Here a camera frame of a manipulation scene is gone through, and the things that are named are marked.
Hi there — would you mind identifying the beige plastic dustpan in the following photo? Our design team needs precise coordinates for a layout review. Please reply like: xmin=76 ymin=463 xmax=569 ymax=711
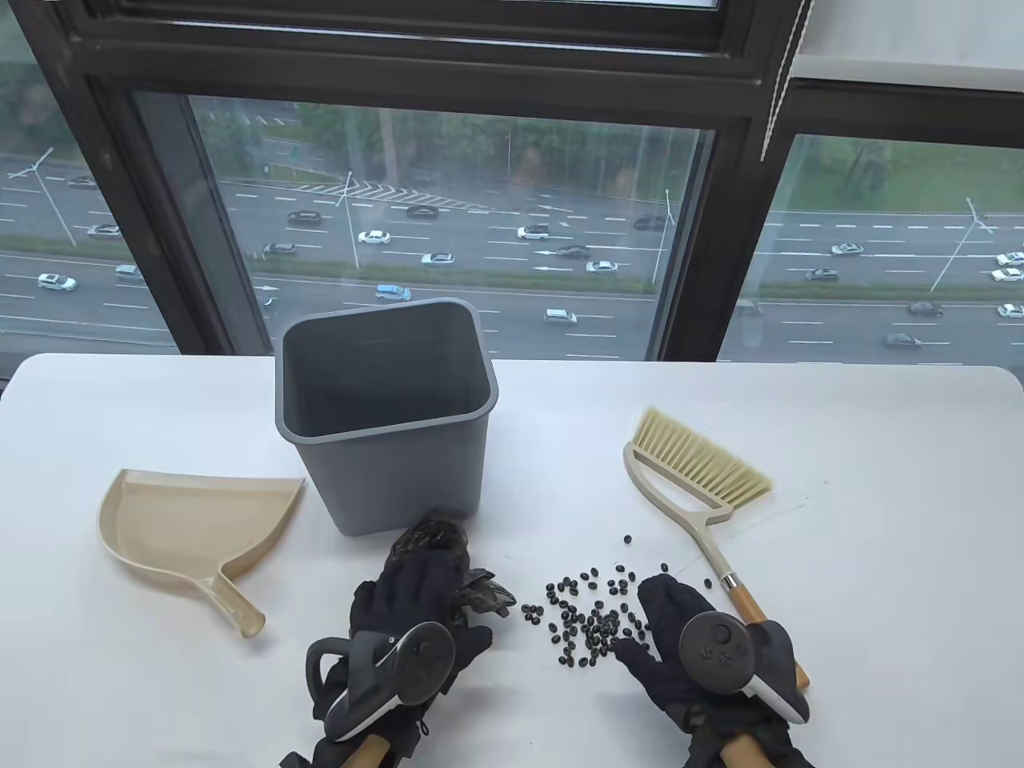
xmin=98 ymin=469 xmax=307 ymax=639

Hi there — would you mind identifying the black window frame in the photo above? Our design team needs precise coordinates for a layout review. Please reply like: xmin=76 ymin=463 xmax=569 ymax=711
xmin=0 ymin=0 xmax=1024 ymax=365

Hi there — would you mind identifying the pile of coffee beans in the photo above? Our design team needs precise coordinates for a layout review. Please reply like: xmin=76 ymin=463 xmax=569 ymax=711
xmin=522 ymin=534 xmax=715 ymax=670

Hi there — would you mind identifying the black plastic bin bag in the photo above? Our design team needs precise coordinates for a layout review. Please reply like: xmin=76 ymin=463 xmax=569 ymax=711
xmin=390 ymin=512 xmax=518 ymax=621

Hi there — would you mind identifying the white table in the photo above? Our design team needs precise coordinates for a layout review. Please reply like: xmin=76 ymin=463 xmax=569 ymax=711
xmin=0 ymin=354 xmax=1024 ymax=768

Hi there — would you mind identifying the grey food waste bin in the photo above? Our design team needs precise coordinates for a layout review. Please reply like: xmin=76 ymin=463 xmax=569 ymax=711
xmin=274 ymin=298 xmax=499 ymax=538

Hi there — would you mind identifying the person's left hand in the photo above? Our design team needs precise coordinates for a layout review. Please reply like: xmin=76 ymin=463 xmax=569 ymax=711
xmin=280 ymin=552 xmax=493 ymax=768

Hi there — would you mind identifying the person's right hand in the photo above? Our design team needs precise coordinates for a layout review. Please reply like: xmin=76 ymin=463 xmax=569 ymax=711
xmin=612 ymin=573 xmax=810 ymax=768

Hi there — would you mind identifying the white bead blind cord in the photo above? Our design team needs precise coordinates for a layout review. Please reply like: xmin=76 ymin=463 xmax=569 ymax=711
xmin=760 ymin=0 xmax=815 ymax=161

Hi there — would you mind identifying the beige hand broom wooden handle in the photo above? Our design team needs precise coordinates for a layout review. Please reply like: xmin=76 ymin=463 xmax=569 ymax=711
xmin=622 ymin=407 xmax=810 ymax=690

